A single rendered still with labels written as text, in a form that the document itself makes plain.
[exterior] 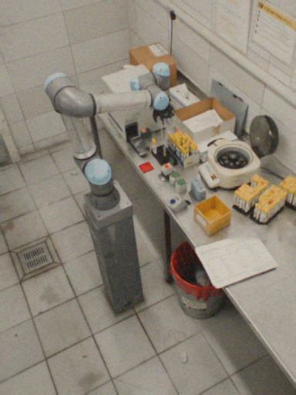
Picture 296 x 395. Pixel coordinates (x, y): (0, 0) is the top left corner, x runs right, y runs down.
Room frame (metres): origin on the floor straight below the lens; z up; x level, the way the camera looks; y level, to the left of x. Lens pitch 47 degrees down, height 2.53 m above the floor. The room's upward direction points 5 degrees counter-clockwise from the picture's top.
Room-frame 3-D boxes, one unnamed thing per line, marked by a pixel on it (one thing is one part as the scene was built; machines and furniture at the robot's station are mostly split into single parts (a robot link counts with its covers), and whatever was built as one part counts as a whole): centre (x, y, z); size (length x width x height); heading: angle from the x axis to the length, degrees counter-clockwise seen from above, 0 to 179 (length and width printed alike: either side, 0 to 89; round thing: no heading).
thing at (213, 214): (1.34, -0.30, 0.93); 0.13 x 0.13 x 0.10; 28
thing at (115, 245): (1.49, 0.22, 0.44); 0.20 x 0.20 x 0.87; 23
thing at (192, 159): (1.85, -0.22, 0.91); 0.20 x 0.10 x 0.07; 23
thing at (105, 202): (1.48, 0.22, 1.00); 0.15 x 0.15 x 0.10
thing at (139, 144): (1.96, 0.04, 0.92); 0.21 x 0.07 x 0.05; 23
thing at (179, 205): (1.46, -0.16, 0.92); 0.13 x 0.07 x 0.08; 113
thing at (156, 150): (1.84, -0.11, 0.93); 0.17 x 0.09 x 0.11; 23
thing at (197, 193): (1.51, -0.26, 0.92); 0.10 x 0.07 x 0.10; 15
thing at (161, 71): (1.78, -0.11, 1.44); 0.09 x 0.08 x 0.11; 116
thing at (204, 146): (1.84, -0.42, 0.92); 0.24 x 0.12 x 0.10; 113
